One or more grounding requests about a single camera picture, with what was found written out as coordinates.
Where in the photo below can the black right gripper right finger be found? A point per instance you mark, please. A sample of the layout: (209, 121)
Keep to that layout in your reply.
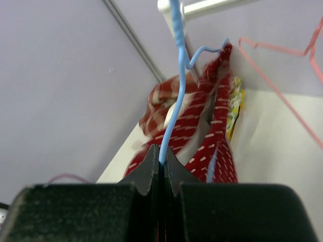
(199, 211)

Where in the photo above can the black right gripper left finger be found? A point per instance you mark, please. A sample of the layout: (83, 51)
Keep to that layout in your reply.
(125, 211)

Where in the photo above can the lemon print skirt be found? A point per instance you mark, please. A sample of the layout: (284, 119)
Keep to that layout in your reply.
(236, 102)

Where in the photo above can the red polka dot skirt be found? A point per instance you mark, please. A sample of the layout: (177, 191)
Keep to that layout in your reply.
(215, 81)

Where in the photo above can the pink hanger with plaid skirt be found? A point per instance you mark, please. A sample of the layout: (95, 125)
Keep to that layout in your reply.
(292, 81)

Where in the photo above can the blue hanger with plaid skirt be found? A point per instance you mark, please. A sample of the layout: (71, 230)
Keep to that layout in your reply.
(179, 88)

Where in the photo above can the white pleated skirt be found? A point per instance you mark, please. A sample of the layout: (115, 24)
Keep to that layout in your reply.
(191, 147)

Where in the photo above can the beige red plaid skirt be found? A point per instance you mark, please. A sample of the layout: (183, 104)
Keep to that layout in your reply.
(161, 102)

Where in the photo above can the white clothes rack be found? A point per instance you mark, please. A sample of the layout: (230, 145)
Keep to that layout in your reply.
(202, 8)

